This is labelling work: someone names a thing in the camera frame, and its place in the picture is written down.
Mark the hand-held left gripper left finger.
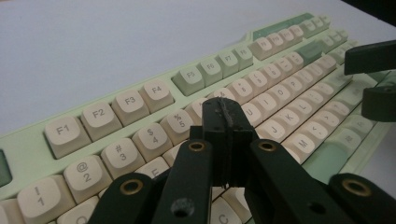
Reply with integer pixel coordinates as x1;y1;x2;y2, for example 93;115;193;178
202;97;230;188

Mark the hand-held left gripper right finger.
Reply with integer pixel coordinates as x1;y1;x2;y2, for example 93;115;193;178
224;98;260;189

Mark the green and cream mechanical keyboard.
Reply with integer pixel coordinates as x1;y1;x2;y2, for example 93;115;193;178
0;12;393;224

